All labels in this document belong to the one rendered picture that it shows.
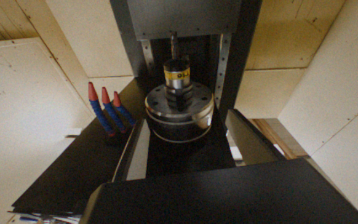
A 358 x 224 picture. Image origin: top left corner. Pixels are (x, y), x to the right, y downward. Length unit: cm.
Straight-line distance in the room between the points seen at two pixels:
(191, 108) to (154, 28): 52
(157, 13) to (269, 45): 88
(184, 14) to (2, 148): 118
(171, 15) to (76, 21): 88
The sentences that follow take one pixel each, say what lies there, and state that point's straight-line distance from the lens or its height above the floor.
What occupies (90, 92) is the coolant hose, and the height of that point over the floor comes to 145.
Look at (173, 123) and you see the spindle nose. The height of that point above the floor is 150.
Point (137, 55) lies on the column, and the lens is 77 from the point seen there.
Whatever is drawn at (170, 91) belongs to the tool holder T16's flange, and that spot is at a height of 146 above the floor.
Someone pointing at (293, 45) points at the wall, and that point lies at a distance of 133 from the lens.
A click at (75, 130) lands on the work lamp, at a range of 115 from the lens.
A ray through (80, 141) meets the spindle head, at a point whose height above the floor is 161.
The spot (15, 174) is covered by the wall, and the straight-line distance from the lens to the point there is 122.
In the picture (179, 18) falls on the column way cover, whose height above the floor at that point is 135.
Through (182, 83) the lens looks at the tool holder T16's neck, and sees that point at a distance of 23.
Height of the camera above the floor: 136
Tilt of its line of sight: 38 degrees up
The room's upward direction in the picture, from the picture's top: 174 degrees clockwise
